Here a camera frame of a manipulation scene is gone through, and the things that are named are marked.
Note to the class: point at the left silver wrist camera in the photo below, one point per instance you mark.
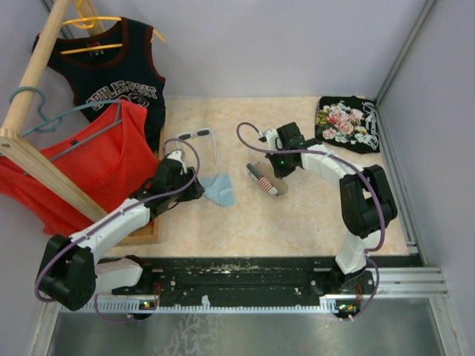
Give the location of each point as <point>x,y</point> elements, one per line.
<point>176,163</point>

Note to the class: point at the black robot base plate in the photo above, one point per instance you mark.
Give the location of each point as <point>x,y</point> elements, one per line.
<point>244,281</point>

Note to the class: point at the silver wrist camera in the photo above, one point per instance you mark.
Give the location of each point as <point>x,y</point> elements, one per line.
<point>272,139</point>
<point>176,163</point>

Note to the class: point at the black floral folded shirt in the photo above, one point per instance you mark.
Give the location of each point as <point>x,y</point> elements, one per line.
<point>348,122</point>

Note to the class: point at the newspaper print glasses case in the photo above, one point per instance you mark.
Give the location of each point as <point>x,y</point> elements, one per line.
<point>263,176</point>

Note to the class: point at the white frame sunglasses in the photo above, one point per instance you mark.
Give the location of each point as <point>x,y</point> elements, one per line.
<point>201,133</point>

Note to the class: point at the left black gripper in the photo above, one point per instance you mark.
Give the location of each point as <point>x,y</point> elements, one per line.
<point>194,190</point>

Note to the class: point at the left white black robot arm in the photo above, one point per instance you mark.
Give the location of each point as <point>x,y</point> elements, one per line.
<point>71,271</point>

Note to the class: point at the navy basketball tank top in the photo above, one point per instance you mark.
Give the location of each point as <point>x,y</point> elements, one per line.
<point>116,64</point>

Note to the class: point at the red tank top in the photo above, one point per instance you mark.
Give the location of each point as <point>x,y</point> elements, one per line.
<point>108,160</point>

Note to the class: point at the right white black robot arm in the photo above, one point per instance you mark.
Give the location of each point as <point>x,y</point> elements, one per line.
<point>367,203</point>

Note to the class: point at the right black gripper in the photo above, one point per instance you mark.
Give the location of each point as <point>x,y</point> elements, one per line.
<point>280,173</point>

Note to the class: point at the yellow clothes hanger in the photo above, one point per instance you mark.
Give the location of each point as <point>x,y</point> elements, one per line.
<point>96,33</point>

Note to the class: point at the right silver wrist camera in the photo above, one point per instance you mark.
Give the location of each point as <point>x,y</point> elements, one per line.
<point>272,139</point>

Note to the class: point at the blue grey clothes hanger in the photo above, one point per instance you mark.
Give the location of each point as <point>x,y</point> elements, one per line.
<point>50,125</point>

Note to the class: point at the light blue cleaning cloth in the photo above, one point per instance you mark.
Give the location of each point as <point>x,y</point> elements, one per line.
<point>219,189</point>

